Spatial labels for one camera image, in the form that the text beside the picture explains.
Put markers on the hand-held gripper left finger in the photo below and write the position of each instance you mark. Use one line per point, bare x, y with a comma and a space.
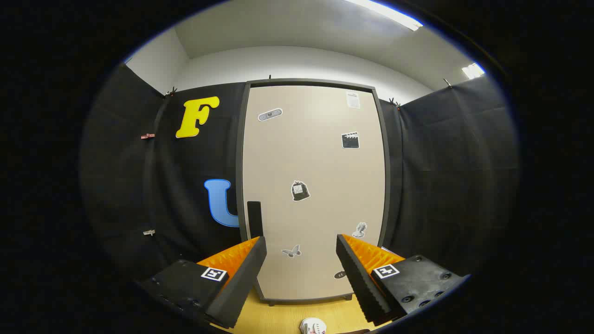
246, 278

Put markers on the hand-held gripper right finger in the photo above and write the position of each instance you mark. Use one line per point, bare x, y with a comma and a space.
359, 278

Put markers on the white shoe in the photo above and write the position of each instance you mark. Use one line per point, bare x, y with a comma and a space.
313, 326

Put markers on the grey shoe cabinet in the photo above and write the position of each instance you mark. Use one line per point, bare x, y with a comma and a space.
311, 82

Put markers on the black backdrop cloth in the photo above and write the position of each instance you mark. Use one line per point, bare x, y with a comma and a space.
441, 162

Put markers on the small ceiling light panel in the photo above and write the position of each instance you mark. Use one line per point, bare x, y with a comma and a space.
472, 70

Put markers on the long ceiling light panel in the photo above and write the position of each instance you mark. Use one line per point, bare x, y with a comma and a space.
390, 14

